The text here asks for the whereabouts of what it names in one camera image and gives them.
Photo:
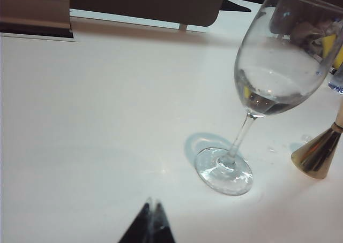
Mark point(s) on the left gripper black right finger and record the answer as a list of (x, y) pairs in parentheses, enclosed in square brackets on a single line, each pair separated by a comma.
[(163, 227)]

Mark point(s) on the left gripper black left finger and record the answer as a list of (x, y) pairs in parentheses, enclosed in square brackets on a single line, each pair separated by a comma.
[(142, 227)]

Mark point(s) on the clear plastic water bottle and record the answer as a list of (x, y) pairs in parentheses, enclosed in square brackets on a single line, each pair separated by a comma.
[(339, 77)]

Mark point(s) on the gold double-cone jigger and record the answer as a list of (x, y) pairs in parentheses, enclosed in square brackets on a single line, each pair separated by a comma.
[(316, 154)]

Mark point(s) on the wide brown desk partition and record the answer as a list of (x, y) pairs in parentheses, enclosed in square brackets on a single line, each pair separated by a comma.
[(147, 4)]

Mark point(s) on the clear stemmed wine glass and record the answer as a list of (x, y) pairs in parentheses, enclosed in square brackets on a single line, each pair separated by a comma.
[(273, 74)]

